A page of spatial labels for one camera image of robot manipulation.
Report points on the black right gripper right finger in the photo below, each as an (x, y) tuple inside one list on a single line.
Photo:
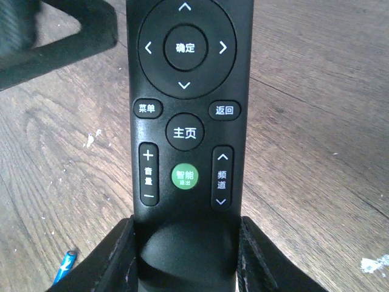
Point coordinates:
[(263, 267)]

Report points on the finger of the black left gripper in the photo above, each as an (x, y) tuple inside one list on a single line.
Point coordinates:
[(22, 60)]

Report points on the blue battery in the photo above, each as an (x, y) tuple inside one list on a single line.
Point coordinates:
[(66, 265)]

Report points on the black remote control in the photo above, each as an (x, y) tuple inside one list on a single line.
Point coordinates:
[(189, 64)]

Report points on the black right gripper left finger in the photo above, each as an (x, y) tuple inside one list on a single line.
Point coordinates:
[(111, 266)]

